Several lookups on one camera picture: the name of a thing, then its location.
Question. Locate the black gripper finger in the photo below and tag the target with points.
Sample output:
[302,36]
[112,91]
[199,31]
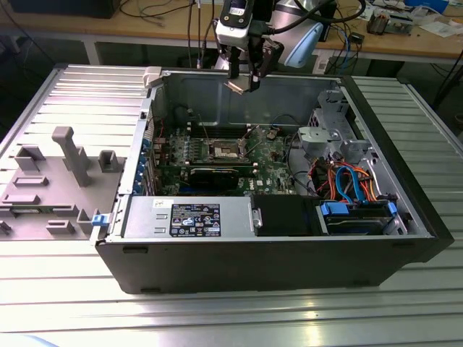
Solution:
[233,61]
[266,54]

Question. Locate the silver CPU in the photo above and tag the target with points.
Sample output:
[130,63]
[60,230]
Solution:
[237,86]

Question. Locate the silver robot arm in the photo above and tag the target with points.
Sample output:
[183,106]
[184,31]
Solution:
[307,43]

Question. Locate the round coin battery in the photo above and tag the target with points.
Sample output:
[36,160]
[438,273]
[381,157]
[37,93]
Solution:
[272,134]

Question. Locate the small black box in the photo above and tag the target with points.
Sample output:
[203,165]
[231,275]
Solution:
[357,38]

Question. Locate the grey metal drive cage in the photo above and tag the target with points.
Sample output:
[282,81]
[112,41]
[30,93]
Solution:
[332,119]

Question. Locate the green motherboard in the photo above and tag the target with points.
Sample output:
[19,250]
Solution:
[269,170]

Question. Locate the brown heatsink cooler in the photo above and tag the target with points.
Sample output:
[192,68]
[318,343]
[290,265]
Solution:
[378,23]

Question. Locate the black graphics card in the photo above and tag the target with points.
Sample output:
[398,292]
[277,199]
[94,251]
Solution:
[213,179]

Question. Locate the wooden workbench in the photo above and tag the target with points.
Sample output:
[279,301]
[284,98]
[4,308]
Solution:
[398,45]

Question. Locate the grey electronics module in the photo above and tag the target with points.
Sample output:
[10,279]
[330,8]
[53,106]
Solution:
[401,25]

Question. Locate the black plastic drive shroud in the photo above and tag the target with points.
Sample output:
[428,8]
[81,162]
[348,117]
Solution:
[285,217]

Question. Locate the blue cardboard box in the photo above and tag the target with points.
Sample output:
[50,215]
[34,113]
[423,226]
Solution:
[427,3]

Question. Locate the white paper sheet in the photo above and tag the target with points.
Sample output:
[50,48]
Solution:
[439,29]

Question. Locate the silver power supply unit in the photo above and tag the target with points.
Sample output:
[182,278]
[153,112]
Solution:
[144,217]

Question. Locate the dark monitor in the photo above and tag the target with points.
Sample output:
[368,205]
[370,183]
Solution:
[61,9]

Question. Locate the hard disk in blue carrier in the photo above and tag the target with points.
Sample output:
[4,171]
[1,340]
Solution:
[354,226]

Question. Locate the black PC case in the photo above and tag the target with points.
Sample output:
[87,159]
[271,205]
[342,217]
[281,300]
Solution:
[253,267]

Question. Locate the blue plastic release tab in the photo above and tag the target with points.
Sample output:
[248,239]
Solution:
[99,220]

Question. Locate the grey parts rack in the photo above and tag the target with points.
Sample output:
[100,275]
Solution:
[54,195]

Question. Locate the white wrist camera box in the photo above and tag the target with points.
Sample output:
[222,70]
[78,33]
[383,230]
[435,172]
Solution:
[231,34]

